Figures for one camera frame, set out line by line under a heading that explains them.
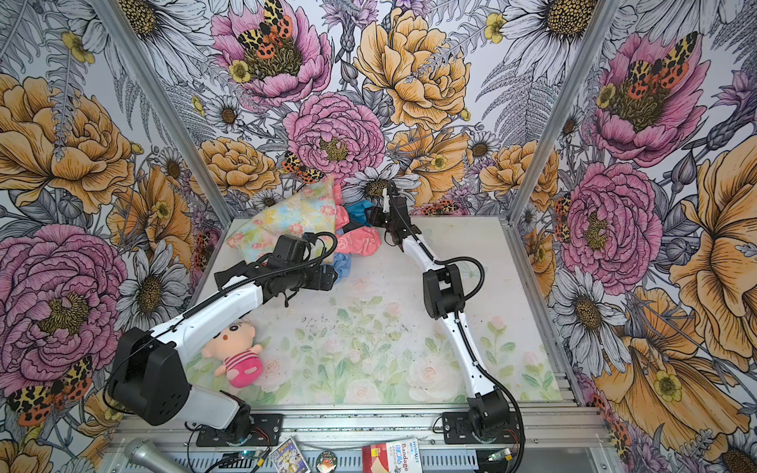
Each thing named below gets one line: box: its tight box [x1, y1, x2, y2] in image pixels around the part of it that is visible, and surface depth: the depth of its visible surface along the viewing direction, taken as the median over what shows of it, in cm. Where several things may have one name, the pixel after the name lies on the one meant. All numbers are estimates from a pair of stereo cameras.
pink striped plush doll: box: [202, 320, 264, 389], surface depth 81 cm
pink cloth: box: [333, 182, 382, 258], surface depth 111 cm
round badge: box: [315, 450, 339, 473], surface depth 71 cm
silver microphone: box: [124, 437, 191, 473], surface depth 70 cm
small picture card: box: [269, 436, 312, 473], surface depth 70 cm
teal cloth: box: [344, 200, 374, 227], surface depth 115 cm
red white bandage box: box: [361, 437, 423, 473], surface depth 69 cm
